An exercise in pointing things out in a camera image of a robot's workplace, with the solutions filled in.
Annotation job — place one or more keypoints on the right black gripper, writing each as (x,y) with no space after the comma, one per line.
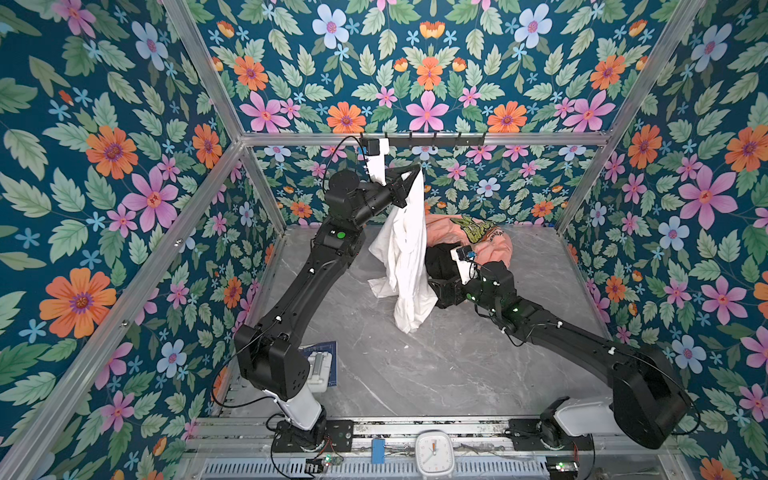
(447,287)

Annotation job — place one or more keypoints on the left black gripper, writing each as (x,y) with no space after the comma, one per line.
(399,187)

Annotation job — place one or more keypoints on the white cloth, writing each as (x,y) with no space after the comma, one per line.
(401,247)

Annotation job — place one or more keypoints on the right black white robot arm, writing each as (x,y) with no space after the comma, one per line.
(648,400)

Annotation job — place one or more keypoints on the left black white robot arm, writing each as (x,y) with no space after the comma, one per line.
(268,353)

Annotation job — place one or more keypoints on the black cloth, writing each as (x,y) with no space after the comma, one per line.
(439,263)

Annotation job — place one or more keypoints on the pink printed t-shirt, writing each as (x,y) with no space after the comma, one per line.
(488,240)

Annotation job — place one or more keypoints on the blue booklet with barcode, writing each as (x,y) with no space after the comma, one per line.
(330,347)

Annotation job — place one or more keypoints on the white plastic device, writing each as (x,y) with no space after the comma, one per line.
(320,371)

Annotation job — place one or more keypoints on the white analog timer clock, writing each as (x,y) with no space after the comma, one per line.
(434,454)

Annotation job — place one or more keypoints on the small blue card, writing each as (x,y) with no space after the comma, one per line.
(378,451)

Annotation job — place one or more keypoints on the right green circuit board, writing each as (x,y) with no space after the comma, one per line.
(562,469)

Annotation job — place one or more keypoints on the green circuit board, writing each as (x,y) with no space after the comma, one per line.
(323,463)
(562,469)

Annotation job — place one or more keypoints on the left green circuit board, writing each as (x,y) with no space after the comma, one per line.
(323,463)

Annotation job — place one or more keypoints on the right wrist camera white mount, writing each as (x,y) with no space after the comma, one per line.
(464,258)

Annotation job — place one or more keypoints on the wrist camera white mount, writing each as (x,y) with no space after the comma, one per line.
(464,258)
(376,151)

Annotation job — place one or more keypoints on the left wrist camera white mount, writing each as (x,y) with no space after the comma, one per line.
(376,151)

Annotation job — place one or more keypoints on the black hook rail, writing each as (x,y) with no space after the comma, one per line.
(436,139)

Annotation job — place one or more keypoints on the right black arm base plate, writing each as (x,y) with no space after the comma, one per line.
(533,434)

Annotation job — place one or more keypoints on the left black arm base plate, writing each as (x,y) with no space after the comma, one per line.
(326,435)

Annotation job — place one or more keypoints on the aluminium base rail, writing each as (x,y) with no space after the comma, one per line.
(475,434)

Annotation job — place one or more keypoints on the white slotted cable duct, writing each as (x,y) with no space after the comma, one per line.
(361,468)

